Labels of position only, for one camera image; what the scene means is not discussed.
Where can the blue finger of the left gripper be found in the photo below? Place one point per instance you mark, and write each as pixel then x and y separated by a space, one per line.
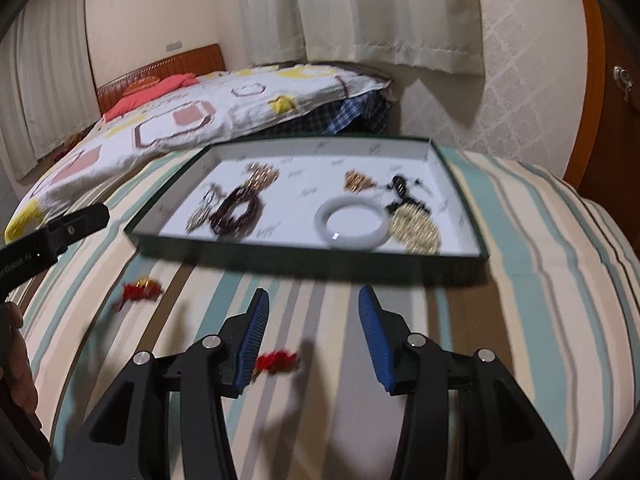
pixel 36 252

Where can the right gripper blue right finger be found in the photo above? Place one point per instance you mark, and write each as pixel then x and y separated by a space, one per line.
pixel 502 436

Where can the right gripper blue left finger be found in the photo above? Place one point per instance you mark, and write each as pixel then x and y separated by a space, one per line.
pixel 126 434

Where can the red knot charm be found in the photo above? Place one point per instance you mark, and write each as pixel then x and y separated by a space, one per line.
pixel 140 290

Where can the red tassel gold charm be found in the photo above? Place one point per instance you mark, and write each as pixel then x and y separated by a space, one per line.
pixel 276 362

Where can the white jade bangle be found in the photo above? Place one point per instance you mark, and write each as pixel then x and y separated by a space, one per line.
pixel 352 222

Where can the pearl rhinestone brooch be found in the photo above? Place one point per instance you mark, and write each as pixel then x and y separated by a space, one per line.
pixel 260 176

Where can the black cord pendant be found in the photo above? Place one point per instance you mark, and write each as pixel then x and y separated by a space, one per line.
pixel 401 185

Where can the gold rhinestone earrings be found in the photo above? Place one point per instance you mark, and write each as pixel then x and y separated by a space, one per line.
pixel 357 182

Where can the person's left hand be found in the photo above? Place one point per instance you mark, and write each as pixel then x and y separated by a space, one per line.
pixel 23 390

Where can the striped tablecloth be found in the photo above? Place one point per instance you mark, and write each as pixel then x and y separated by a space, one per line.
pixel 559 306

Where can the white left curtain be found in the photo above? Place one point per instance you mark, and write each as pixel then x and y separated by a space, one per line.
pixel 47 86

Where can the white curtain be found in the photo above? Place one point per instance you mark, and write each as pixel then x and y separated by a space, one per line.
pixel 444 35
pixel 47 86

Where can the orange round cushion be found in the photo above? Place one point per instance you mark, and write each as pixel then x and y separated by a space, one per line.
pixel 141 84

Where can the pink pillow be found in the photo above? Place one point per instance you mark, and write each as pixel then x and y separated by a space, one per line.
pixel 149 92

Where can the green tray white lining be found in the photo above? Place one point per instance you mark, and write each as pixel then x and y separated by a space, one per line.
pixel 444 247

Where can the wooden headboard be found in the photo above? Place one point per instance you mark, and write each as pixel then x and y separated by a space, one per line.
pixel 199 61

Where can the wooden door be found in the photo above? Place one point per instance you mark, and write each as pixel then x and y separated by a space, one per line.
pixel 604 164

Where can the blue plaid bed sheet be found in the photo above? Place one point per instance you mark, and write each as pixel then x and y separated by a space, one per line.
pixel 362 114

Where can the silver door lock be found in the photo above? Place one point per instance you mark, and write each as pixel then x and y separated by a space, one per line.
pixel 623 81

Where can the white centre curtain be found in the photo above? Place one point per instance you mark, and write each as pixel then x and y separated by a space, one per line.
pixel 444 35

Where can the wall power socket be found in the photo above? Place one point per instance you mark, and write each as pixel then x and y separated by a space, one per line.
pixel 174 46

